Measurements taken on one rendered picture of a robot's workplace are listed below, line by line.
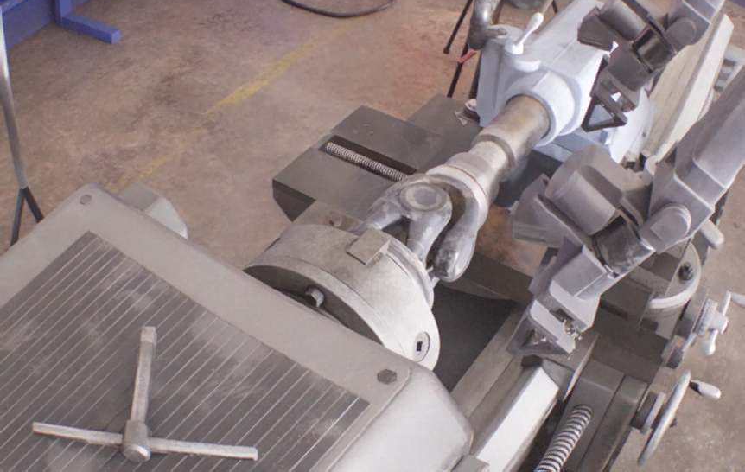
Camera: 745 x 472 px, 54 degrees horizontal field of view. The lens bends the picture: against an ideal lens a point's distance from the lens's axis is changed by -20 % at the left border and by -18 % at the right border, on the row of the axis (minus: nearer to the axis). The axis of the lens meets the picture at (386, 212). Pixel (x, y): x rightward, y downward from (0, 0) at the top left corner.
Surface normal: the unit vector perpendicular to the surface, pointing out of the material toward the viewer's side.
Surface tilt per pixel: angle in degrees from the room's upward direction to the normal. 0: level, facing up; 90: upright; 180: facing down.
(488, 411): 0
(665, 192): 90
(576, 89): 90
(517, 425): 36
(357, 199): 0
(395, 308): 41
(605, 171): 25
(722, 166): 81
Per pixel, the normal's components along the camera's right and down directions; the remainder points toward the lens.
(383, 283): 0.47, -0.47
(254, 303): 0.07, -0.76
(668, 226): -0.35, 0.59
